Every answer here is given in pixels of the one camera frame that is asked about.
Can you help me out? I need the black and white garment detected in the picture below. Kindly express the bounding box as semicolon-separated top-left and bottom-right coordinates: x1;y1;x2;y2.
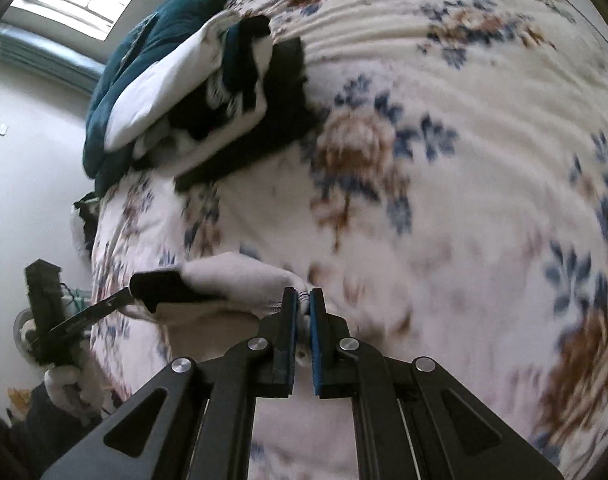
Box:
133;14;321;194

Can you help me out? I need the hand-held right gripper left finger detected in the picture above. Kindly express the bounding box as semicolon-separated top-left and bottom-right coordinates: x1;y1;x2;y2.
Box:
41;287;298;480

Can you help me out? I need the black white hanging cloth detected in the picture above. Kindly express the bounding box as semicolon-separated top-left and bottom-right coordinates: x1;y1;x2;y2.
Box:
71;192;103;262

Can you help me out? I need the small white cloth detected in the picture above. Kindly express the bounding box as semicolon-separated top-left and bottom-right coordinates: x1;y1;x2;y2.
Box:
124;254;310;367

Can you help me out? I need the dark teal blanket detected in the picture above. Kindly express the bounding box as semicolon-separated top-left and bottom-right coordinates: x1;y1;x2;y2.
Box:
82;0;231;197

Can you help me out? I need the floral blanket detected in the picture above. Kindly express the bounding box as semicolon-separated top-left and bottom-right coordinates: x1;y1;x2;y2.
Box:
86;0;608;480

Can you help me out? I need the white folded cloth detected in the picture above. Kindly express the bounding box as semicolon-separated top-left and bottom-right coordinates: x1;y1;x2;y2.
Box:
104;12;246;154

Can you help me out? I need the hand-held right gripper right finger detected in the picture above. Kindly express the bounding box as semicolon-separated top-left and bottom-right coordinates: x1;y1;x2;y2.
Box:
310;288;566;480

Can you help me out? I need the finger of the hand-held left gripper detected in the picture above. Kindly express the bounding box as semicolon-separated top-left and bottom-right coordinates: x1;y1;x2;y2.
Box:
48;269;221;335

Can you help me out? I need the person's left hand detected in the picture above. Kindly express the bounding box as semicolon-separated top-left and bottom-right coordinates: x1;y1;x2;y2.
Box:
43;363;108;425

